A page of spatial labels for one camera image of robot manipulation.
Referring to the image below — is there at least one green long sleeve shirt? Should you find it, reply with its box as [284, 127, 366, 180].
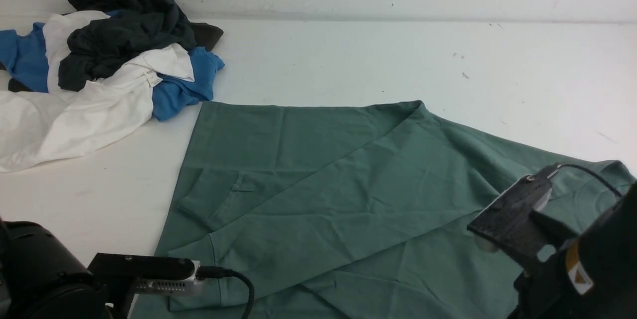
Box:
[129, 100, 637, 319]

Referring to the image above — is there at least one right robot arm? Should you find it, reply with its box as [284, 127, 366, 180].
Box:
[508, 184, 636, 319]

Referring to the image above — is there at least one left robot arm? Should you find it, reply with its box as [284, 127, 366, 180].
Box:
[1, 221, 108, 319]

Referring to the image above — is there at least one dark grey shirt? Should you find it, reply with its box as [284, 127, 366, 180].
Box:
[7, 0, 224, 93]

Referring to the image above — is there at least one white shirt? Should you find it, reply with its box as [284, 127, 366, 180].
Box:
[0, 10, 194, 173]

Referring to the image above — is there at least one blue shirt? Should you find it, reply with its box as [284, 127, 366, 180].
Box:
[0, 9, 225, 121]

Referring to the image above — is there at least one left camera cable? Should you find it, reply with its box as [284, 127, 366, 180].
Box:
[197, 267, 256, 319]

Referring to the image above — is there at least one camera cable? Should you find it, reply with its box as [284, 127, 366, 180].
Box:
[552, 162, 625, 199]
[197, 267, 256, 319]

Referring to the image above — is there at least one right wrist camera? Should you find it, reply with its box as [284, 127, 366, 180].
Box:
[467, 164, 578, 274]

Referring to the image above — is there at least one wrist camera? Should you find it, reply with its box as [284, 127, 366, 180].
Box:
[467, 164, 578, 274]
[87, 253, 204, 319]

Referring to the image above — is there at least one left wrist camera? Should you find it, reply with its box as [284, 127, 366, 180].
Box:
[87, 253, 204, 319]

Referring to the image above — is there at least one right camera cable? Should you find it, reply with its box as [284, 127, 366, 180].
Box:
[552, 162, 625, 199]

